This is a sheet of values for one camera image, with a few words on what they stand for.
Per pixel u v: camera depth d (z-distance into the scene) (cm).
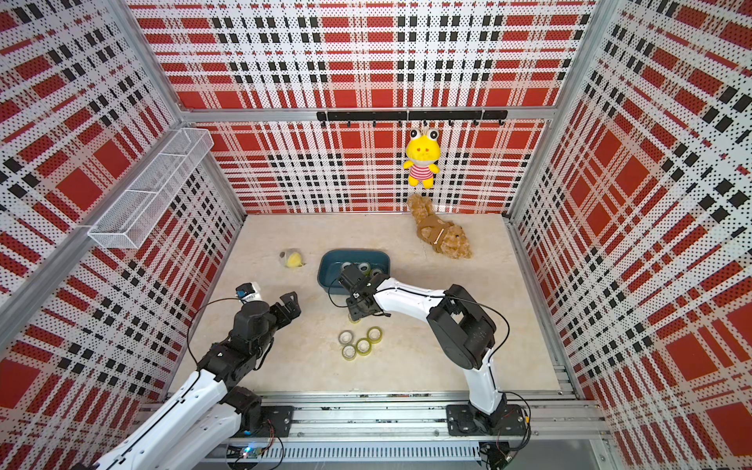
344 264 104
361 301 65
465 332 49
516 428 73
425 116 89
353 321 87
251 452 69
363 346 86
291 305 73
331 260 104
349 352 85
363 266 108
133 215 71
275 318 64
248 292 69
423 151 92
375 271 101
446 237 103
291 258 104
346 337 88
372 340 88
